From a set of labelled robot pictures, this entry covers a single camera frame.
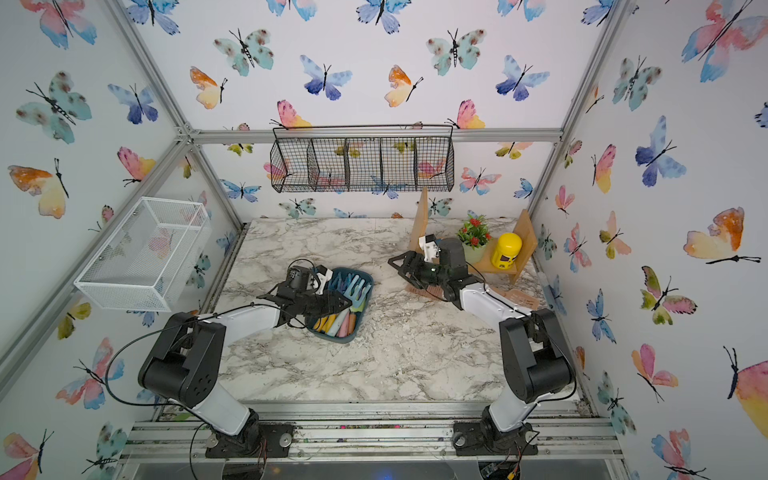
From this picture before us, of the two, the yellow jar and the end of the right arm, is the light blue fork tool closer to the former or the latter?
the end of the right arm

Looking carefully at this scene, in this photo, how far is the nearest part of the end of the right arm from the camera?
0.69 metres

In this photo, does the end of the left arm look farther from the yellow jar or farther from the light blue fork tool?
the yellow jar
